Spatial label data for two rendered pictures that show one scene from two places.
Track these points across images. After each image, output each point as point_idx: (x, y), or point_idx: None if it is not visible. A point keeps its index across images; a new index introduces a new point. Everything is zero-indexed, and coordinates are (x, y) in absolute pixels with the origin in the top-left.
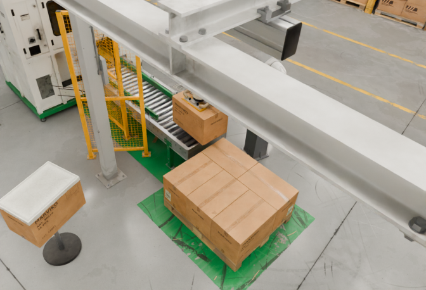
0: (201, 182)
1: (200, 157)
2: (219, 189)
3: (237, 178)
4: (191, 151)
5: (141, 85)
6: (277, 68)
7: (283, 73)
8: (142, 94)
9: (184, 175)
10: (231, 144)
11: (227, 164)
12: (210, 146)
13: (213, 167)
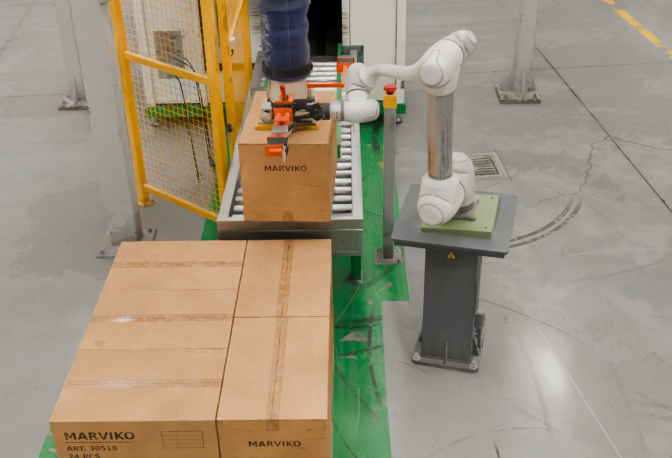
0: (163, 284)
1: (227, 248)
2: (172, 315)
3: (238, 317)
4: (227, 228)
5: (209, 48)
6: (428, 51)
7: (431, 66)
8: (211, 71)
9: (155, 258)
10: (327, 256)
11: (258, 286)
12: (278, 240)
13: (225, 275)
